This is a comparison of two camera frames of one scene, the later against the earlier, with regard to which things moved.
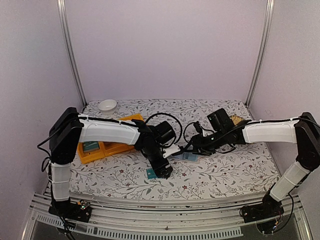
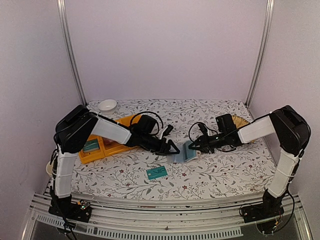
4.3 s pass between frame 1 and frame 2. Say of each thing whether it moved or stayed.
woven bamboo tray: stayed
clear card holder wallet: moved
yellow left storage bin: stayed
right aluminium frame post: stayed
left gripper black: moved
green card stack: stayed
